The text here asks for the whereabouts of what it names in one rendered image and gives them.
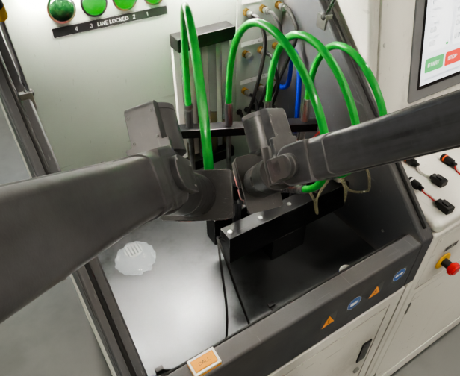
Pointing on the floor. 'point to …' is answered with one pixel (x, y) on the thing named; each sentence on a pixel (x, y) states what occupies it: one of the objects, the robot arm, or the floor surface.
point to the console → (390, 29)
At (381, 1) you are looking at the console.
